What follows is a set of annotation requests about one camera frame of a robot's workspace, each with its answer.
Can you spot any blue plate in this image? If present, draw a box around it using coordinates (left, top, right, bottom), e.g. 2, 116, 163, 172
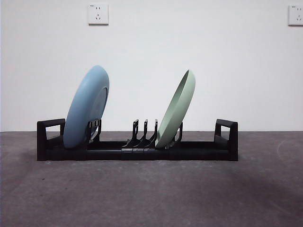
63, 65, 111, 149

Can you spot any black plate rack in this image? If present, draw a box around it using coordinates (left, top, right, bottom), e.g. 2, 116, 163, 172
36, 118, 239, 162

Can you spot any green plate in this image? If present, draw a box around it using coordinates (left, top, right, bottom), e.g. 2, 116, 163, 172
155, 69, 196, 150

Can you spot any white wall socket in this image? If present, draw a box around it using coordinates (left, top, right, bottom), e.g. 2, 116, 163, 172
288, 5, 303, 26
88, 3, 109, 26

